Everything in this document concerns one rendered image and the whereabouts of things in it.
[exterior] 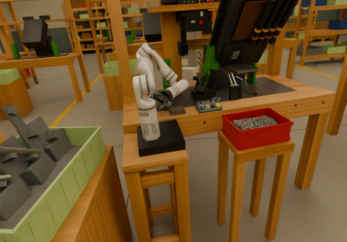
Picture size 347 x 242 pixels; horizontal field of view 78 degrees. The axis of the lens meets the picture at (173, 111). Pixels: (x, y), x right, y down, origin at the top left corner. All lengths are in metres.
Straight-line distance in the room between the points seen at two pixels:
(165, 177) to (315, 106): 1.20
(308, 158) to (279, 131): 0.85
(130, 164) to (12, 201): 0.46
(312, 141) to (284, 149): 0.70
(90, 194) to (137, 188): 0.23
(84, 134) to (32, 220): 0.55
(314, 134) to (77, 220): 1.69
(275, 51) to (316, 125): 0.76
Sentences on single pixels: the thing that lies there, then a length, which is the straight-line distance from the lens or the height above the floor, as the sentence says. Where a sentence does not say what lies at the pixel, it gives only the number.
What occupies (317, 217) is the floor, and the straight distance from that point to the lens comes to 2.12.
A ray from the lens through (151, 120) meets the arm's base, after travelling 1.05.
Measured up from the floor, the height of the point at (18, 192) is 0.89.
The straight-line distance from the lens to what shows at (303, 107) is 1.76.
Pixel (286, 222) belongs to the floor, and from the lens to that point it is 2.00.
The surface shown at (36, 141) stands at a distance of 1.26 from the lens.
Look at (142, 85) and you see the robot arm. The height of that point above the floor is 1.20.
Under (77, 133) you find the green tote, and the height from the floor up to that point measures 0.93.
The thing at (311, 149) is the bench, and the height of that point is 0.43.
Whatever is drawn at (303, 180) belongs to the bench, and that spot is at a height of 0.12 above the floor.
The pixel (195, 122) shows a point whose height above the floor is 0.84.
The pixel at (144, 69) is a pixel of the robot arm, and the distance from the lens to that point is 1.12.
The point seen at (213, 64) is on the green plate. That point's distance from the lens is 1.55.
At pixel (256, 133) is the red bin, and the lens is 1.20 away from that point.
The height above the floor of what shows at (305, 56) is 0.25.
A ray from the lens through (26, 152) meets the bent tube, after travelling 1.13.
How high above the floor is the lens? 1.48
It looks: 24 degrees down
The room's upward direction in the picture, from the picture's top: 4 degrees counter-clockwise
